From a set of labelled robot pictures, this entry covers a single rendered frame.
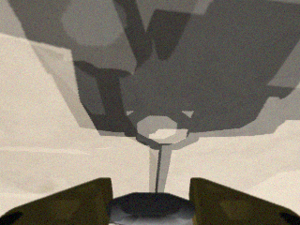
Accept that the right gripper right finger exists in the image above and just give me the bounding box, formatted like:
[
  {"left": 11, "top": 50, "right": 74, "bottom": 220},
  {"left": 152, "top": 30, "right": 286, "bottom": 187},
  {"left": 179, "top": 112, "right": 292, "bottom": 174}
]
[{"left": 188, "top": 177, "right": 300, "bottom": 225}]

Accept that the blue sealant gun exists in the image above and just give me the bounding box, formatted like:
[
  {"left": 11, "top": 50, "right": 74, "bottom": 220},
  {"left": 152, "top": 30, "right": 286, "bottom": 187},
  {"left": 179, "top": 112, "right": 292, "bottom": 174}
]
[{"left": 106, "top": 192, "right": 195, "bottom": 225}]

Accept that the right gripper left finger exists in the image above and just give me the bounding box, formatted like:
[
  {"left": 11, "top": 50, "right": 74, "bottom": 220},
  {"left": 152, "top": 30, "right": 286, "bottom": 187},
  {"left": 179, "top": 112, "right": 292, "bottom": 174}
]
[{"left": 0, "top": 177, "right": 113, "bottom": 225}]

